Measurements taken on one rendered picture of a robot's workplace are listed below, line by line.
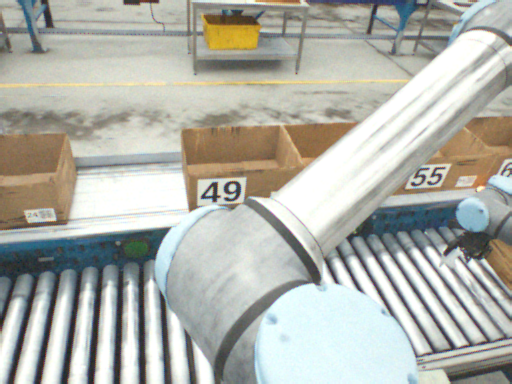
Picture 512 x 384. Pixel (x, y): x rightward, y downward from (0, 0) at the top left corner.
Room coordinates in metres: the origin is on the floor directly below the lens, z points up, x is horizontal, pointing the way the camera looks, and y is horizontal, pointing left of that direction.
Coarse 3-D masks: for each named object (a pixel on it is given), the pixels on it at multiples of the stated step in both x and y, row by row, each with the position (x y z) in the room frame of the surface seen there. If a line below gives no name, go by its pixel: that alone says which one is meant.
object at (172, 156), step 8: (160, 152) 1.27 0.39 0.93; (168, 152) 1.28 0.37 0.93; (176, 152) 1.29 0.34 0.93; (80, 160) 1.18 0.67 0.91; (88, 160) 1.19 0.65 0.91; (96, 160) 1.20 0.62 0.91; (104, 160) 1.20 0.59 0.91; (112, 160) 1.21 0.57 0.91; (120, 160) 1.22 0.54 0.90; (128, 160) 1.23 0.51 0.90; (136, 160) 1.24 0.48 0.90; (144, 160) 1.25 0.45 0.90; (152, 160) 1.26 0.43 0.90; (160, 160) 1.27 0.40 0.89; (168, 160) 1.28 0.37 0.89; (176, 160) 1.28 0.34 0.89
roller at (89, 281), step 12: (84, 276) 0.78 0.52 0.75; (96, 276) 0.79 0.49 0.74; (84, 288) 0.73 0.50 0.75; (96, 288) 0.75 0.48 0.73; (84, 300) 0.69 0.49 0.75; (84, 312) 0.65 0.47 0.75; (84, 324) 0.61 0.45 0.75; (84, 336) 0.58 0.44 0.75; (72, 348) 0.54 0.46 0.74; (84, 348) 0.54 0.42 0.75; (72, 360) 0.51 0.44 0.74; (84, 360) 0.51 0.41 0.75; (72, 372) 0.47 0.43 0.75; (84, 372) 0.48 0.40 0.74
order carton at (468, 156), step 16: (464, 128) 1.52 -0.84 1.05; (448, 144) 1.57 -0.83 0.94; (464, 144) 1.49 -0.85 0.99; (480, 144) 1.42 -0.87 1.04; (432, 160) 1.25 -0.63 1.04; (448, 160) 1.27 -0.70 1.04; (464, 160) 1.29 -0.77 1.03; (480, 160) 1.32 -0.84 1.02; (448, 176) 1.28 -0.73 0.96; (464, 176) 1.31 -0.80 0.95; (480, 176) 1.33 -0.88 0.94; (400, 192) 1.23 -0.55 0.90; (416, 192) 1.25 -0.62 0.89
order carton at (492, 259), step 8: (496, 240) 1.06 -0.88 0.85; (496, 248) 1.05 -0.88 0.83; (504, 248) 1.02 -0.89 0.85; (488, 256) 1.06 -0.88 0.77; (496, 256) 1.03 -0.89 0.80; (504, 256) 1.01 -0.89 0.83; (496, 264) 1.01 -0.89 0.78; (504, 264) 0.99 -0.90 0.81; (496, 272) 1.00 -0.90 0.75; (504, 272) 0.97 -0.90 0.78; (504, 280) 0.96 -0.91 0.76
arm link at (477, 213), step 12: (480, 192) 0.91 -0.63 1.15; (492, 192) 0.91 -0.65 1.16; (468, 204) 0.86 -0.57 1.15; (480, 204) 0.84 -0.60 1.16; (492, 204) 0.85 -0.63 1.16; (504, 204) 0.88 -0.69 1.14; (468, 216) 0.84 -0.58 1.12; (480, 216) 0.82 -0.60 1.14; (492, 216) 0.82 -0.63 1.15; (504, 216) 0.81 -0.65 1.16; (468, 228) 0.83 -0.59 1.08; (480, 228) 0.81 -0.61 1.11; (492, 228) 0.80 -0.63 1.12
